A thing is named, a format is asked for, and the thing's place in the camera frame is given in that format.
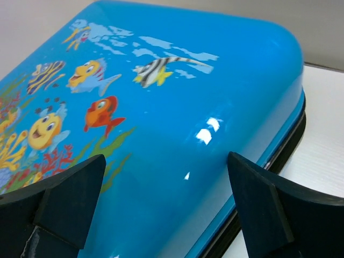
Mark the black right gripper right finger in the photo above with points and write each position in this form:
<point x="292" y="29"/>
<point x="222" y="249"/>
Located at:
<point x="280" y="218"/>

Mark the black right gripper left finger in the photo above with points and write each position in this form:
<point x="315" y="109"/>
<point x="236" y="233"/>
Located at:
<point x="51" y="218"/>

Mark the blue hard-shell suitcase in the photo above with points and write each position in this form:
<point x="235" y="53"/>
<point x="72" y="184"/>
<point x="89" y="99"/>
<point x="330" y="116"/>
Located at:
<point x="165" y="94"/>

